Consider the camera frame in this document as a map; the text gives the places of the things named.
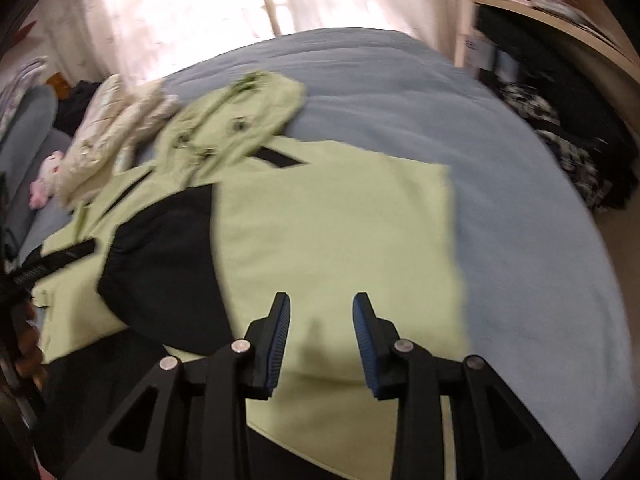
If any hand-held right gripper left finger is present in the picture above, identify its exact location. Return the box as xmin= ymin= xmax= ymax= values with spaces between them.
xmin=65 ymin=291 xmax=292 ymax=480

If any purple floral blanket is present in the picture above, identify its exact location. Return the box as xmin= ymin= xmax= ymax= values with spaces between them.
xmin=0 ymin=57 xmax=48 ymax=126

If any wooden bookshelf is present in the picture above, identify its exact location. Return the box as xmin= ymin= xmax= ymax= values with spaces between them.
xmin=472 ymin=0 xmax=640 ymax=126

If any black and white patterned cloth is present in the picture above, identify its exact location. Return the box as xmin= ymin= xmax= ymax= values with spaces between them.
xmin=500 ymin=82 xmax=616 ymax=211

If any black bag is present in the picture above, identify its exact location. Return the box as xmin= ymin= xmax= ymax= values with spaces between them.
xmin=475 ymin=5 xmax=640 ymax=211

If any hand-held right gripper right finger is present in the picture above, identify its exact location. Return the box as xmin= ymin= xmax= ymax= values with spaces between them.
xmin=352 ymin=291 xmax=581 ymax=480

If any person's left hand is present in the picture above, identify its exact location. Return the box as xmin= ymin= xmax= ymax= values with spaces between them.
xmin=15 ymin=305 xmax=46 ymax=378

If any pink and white plush toy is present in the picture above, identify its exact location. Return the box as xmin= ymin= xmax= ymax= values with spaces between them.
xmin=27 ymin=150 xmax=68 ymax=210

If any white box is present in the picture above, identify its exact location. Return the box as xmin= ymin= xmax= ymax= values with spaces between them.
xmin=462 ymin=35 xmax=501 ymax=71

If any white floral curtain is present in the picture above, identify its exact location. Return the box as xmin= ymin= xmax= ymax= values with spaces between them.
xmin=80 ymin=0 xmax=476 ymax=93

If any green and black jacket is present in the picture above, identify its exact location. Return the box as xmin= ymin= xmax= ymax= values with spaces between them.
xmin=30 ymin=71 xmax=473 ymax=471

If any cream quilted jacket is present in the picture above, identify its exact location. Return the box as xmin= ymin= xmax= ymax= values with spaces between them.
xmin=52 ymin=74 xmax=181 ymax=206

